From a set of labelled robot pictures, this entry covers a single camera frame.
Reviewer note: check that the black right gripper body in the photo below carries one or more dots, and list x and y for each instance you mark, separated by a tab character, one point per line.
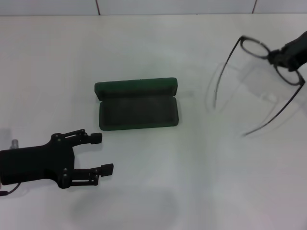
299	50

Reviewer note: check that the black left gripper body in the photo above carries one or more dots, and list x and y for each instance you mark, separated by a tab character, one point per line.
36	163

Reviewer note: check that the black glasses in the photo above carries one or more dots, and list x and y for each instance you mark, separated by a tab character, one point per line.
301	82

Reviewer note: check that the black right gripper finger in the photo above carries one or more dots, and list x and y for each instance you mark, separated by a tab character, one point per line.
278	56
290	64

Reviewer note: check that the green glasses case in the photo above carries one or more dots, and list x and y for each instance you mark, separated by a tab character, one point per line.
136	115

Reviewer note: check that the left silver connector plug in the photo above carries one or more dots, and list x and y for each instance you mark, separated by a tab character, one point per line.
15	143

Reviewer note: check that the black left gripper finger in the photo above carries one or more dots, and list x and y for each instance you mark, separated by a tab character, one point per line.
96	139
107	169

